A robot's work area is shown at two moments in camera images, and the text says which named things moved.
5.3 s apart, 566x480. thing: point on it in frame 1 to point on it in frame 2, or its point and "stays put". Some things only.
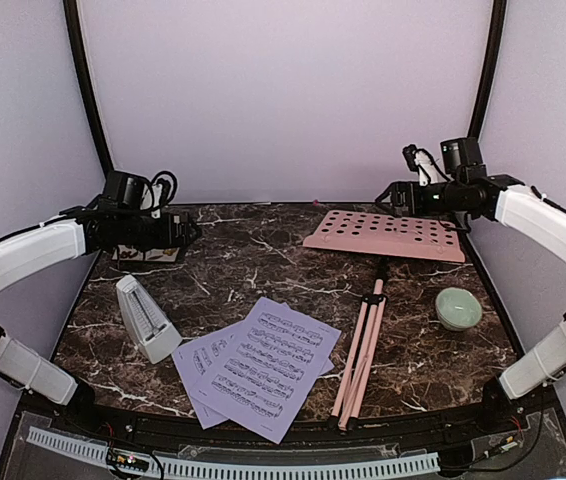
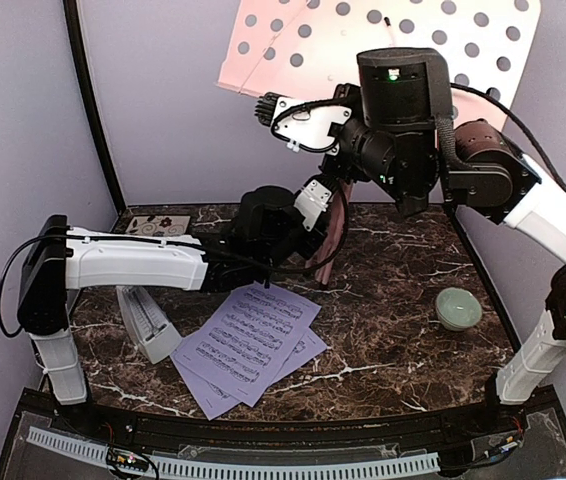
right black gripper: x=412 y=202 to x=327 y=165
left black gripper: x=169 y=240 to x=310 y=248
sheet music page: x=269 y=368 to x=240 y=346
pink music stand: x=382 y=236 to x=289 y=48
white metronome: x=153 y=332 stays put
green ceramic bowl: x=457 y=309 stays put
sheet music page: x=193 y=361 to x=213 y=401
